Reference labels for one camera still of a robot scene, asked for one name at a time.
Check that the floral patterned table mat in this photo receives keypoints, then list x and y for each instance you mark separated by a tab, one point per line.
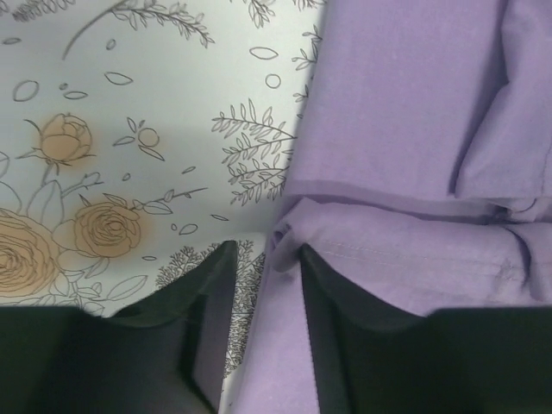
136	136

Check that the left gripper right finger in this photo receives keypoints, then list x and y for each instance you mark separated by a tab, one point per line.
372	357

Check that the purple t shirt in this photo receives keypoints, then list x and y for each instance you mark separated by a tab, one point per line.
422	171

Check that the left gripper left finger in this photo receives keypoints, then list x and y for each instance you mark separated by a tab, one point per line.
163	354

